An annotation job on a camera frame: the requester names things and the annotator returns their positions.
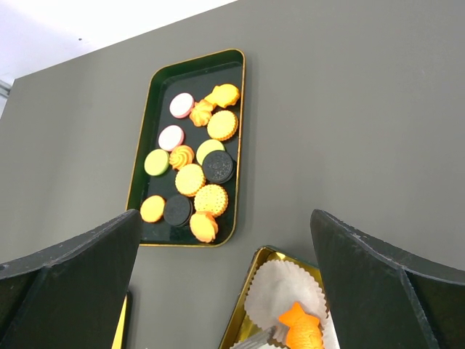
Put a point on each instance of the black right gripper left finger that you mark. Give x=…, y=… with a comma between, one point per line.
x=70, y=295

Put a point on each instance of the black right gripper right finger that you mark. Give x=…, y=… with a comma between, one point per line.
x=381, y=296

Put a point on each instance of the orange fish-shaped cookie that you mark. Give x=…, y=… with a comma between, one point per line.
x=303, y=329
x=223, y=95

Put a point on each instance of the orange round cookie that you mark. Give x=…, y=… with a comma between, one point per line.
x=152, y=209

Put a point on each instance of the black sandwich cookie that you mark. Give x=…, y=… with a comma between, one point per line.
x=218, y=167
x=178, y=210

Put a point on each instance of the orange shell cookie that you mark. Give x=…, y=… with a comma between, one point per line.
x=203, y=226

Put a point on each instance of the steel serving tongs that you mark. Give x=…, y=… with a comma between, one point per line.
x=256, y=340

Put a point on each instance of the gold tin lid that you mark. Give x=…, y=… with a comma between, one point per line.
x=120, y=337

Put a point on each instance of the white paper cupcake liner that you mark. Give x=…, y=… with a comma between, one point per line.
x=275, y=287

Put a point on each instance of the gold cookie tin box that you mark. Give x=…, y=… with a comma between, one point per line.
x=240, y=325

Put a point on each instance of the black gold-rimmed cookie tray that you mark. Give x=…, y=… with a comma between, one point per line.
x=197, y=76

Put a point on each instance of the green round cookie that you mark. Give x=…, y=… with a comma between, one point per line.
x=206, y=148
x=156, y=162

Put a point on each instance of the yellow dotted round biscuit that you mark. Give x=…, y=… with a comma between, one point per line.
x=222, y=125
x=189, y=180
x=212, y=199

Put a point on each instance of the orange swirl cookie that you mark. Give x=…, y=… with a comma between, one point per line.
x=201, y=113
x=181, y=156

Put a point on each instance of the pink round cookie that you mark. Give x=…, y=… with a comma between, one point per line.
x=171, y=137
x=181, y=105

